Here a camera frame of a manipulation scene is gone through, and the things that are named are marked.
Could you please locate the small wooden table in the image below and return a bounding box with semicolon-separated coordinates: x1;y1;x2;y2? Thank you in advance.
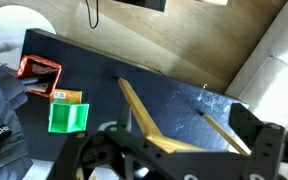
117;78;250;156

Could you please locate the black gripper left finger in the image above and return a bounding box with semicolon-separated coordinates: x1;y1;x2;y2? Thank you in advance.
47;105;171;180

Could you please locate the black floor mat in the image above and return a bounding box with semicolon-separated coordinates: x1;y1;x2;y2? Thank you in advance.
22;29;235;151

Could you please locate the green plastic lunch box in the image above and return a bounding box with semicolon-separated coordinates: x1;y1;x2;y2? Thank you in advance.
48;99;89;133

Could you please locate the black hanging cable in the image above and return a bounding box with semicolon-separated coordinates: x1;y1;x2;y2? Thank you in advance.
85;0;100;30

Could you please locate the orange cardboard box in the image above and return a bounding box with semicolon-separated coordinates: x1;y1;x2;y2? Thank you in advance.
50;89;82;103

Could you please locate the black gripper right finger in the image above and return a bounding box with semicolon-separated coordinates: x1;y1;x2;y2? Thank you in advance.
229;103;288;180

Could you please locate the light grey sofa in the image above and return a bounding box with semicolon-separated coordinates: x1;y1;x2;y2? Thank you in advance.
226;1;288;130

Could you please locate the red open box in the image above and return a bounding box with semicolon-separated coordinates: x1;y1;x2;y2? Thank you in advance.
16;55;62;98

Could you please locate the grey quilted jacket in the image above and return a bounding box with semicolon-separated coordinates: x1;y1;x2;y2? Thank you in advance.
0;65;32;180

